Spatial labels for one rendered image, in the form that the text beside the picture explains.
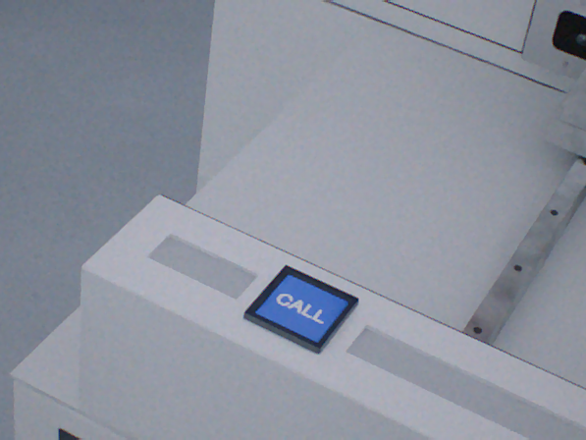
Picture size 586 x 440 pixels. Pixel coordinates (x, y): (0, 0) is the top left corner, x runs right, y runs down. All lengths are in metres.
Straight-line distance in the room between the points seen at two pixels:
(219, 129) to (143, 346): 0.76
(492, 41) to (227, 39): 0.33
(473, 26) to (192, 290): 0.61
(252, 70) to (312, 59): 0.09
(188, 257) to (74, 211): 1.52
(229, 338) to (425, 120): 0.51
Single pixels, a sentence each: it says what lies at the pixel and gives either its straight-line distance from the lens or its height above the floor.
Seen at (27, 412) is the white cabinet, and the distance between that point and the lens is 1.02.
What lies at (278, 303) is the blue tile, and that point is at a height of 0.96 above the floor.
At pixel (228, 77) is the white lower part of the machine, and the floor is 0.67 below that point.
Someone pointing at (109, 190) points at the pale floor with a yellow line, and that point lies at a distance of 2.46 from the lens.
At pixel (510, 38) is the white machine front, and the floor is 0.86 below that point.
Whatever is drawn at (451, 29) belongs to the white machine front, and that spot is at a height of 0.84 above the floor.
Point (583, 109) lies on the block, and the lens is 1.22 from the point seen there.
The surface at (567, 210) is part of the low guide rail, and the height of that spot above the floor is 0.85.
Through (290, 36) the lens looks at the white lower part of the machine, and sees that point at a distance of 1.50.
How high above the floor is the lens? 1.56
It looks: 40 degrees down
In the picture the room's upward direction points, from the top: 9 degrees clockwise
